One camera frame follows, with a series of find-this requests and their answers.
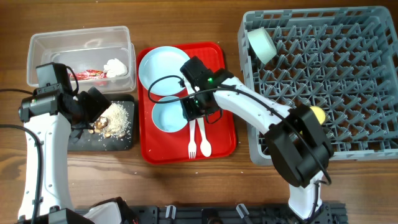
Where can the small light blue bowl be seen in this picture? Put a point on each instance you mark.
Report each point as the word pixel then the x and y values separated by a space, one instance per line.
pixel 168 117

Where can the large light blue plate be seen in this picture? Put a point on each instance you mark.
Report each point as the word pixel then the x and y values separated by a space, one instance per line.
pixel 161 62

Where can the white plastic fork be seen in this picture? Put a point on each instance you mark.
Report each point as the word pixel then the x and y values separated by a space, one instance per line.
pixel 192 147

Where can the yellow plastic cup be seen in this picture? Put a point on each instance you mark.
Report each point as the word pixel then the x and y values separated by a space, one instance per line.
pixel 311 117

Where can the red snack wrapper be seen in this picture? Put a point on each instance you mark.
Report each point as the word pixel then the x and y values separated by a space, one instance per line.
pixel 95 75

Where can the mint green bowl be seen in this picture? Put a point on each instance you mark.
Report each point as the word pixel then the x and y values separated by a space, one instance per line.
pixel 262 45

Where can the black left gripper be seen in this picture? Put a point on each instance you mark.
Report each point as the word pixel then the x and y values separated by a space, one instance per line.
pixel 97 104

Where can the red serving tray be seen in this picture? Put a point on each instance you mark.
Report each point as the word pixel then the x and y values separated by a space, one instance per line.
pixel 158 147

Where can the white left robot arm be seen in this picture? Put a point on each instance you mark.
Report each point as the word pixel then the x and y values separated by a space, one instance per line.
pixel 49 119

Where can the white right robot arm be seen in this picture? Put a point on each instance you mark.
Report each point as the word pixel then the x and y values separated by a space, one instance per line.
pixel 299 148

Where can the white napkin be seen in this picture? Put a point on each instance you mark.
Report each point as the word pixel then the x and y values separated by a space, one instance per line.
pixel 115 68

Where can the black waste tray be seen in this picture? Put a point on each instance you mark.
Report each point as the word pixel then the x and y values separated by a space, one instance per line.
pixel 95 142

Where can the white plastic spoon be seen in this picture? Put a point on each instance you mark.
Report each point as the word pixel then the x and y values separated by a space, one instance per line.
pixel 205 145

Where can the clear plastic waste bin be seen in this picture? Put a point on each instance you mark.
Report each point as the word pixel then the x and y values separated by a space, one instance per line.
pixel 84 50

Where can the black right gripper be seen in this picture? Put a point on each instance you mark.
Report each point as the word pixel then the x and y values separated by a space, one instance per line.
pixel 190 112

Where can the rice and food scraps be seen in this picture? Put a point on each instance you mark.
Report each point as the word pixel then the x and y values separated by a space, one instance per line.
pixel 113 123

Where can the grey dishwasher rack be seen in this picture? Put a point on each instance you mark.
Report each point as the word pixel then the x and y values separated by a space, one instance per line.
pixel 341 59

